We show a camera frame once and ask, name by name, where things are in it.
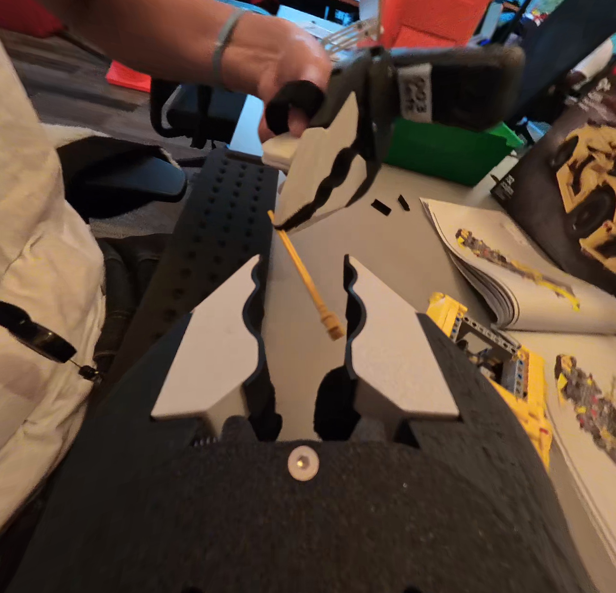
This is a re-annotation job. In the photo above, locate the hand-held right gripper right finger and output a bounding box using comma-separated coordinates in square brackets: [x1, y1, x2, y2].
[314, 255, 461, 441]

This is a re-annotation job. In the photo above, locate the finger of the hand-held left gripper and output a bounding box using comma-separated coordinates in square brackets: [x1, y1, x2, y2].
[272, 91, 361, 228]
[274, 146, 370, 232]

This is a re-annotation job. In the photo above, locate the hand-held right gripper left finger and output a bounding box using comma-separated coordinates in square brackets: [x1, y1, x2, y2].
[150, 255, 284, 441]

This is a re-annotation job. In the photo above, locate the yellow flexible brick rod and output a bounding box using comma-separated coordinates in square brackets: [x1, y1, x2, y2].
[267, 210, 345, 342]

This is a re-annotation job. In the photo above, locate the yellow toy brick model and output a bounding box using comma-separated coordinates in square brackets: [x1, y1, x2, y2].
[426, 292, 554, 469]

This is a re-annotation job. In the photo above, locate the person's left forearm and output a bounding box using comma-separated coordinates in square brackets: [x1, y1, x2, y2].
[14, 0, 232, 90]

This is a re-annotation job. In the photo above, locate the person's left hand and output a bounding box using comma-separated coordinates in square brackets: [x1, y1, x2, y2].
[224, 14, 334, 144]

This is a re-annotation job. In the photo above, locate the green box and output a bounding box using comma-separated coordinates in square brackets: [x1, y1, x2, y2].
[385, 118, 524, 187]

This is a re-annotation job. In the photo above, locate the dark printed toy box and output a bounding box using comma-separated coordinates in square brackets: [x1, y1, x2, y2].
[491, 56, 616, 295]

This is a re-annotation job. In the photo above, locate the open instruction booklet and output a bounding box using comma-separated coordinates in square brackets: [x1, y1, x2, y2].
[420, 197, 616, 560]

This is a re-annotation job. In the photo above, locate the black chair armrest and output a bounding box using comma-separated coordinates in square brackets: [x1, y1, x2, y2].
[65, 155, 188, 218]

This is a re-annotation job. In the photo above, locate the red sheet on floor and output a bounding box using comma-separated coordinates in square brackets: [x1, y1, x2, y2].
[105, 61, 152, 93]

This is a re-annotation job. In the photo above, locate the black chair frame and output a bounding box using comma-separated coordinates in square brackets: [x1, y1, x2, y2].
[149, 80, 248, 148]

